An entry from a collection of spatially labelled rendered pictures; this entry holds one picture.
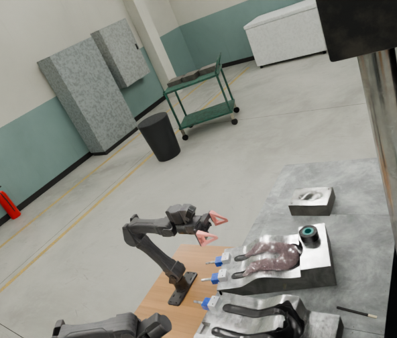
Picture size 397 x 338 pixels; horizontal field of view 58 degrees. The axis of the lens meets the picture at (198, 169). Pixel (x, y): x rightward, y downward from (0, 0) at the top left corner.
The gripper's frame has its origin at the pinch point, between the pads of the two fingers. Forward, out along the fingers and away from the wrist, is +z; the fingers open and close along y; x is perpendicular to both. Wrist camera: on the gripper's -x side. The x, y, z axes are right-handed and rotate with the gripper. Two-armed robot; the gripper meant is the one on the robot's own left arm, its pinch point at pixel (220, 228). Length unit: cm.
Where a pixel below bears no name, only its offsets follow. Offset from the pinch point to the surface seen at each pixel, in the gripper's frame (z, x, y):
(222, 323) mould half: -2.2, 31.2, -19.6
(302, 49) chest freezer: -146, 103, 621
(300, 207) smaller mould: 9, 34, 54
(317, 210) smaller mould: 18, 36, 54
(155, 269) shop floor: -153, 123, 75
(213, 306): -7.6, 28.4, -15.0
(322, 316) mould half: 32.7, 33.2, -7.7
